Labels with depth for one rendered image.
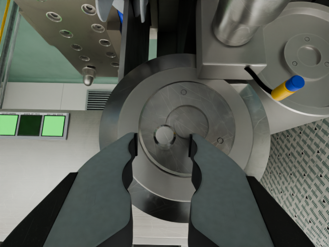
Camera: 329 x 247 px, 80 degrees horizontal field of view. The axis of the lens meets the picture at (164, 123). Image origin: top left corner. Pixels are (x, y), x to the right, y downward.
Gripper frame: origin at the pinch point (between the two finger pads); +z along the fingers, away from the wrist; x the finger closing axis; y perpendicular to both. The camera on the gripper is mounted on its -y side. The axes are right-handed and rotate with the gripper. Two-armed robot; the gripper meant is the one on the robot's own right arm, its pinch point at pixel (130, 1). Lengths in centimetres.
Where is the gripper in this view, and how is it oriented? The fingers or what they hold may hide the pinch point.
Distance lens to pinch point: 27.8
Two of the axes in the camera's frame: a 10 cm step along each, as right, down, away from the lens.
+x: 10.0, 0.2, 0.0
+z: 0.0, 2.1, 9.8
